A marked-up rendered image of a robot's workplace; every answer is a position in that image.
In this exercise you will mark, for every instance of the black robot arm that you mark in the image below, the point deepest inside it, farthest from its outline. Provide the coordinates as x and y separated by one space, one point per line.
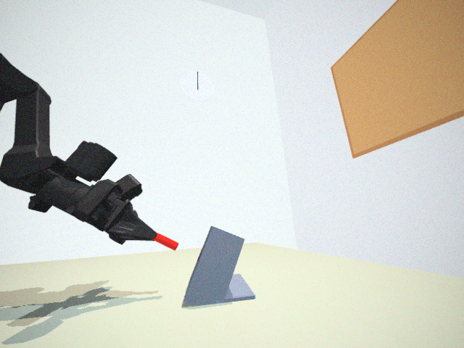
30 166

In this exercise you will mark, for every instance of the grey square panel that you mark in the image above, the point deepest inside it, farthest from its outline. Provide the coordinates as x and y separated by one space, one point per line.
212 280

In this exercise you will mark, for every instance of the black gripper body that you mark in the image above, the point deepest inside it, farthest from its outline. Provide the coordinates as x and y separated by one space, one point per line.
90 203

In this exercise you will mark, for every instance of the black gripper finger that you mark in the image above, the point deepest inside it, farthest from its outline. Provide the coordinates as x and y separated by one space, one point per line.
125 223
118 237

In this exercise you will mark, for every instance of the red peg with white band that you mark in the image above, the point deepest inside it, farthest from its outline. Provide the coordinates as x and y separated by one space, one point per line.
166 242

